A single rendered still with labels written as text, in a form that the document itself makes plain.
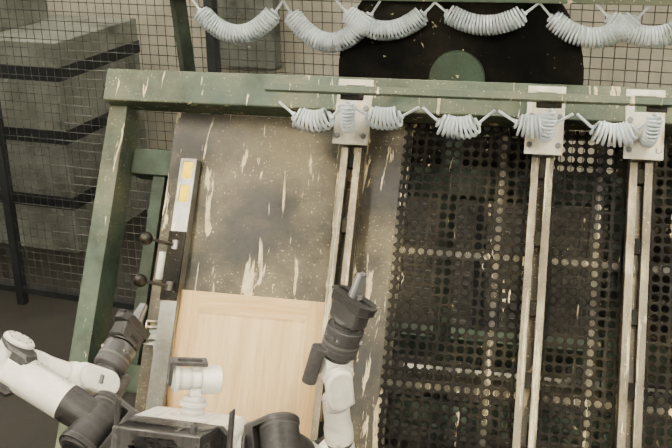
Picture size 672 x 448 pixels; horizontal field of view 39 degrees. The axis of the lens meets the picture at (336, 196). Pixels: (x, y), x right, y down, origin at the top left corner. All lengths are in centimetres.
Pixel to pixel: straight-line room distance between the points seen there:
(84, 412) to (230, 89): 103
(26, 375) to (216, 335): 62
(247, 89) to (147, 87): 31
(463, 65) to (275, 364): 114
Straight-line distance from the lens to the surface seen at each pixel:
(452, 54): 309
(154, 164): 293
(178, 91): 282
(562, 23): 301
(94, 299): 283
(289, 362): 265
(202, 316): 274
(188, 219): 277
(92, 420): 227
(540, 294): 253
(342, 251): 263
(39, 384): 231
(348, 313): 217
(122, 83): 290
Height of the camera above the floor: 254
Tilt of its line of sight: 20 degrees down
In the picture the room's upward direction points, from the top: 1 degrees counter-clockwise
